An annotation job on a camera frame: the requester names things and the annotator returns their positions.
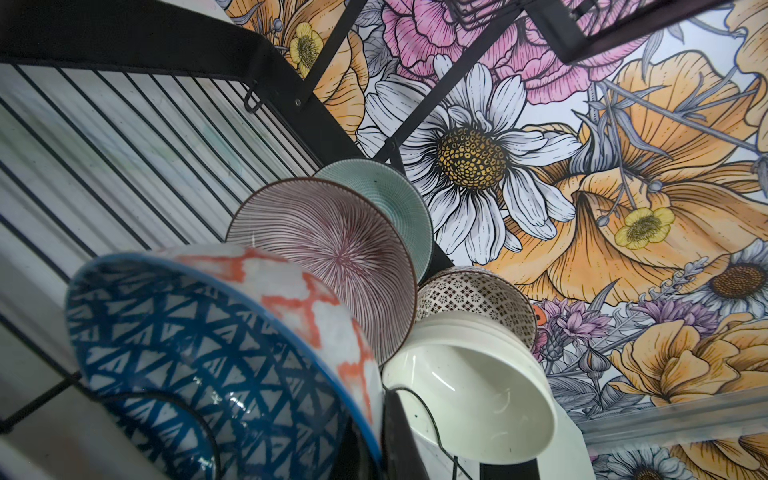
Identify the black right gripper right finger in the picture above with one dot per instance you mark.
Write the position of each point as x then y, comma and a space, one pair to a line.
402, 458

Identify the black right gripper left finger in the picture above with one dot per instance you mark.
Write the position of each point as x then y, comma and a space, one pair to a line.
354, 461

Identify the cream white bowl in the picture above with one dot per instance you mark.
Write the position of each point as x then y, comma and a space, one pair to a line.
470, 384

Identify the blue geometric patterned bowl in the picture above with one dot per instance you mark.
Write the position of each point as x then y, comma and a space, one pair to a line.
226, 362

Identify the brown patterned ceramic bowl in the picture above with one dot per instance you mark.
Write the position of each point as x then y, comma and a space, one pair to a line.
479, 291

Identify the pink striped ceramic bowl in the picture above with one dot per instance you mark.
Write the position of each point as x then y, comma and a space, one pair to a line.
341, 238

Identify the mint green ceramic bowl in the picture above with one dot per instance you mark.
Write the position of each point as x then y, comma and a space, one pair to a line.
392, 194

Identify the black wire dish rack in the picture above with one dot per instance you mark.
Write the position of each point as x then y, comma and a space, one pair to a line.
153, 37

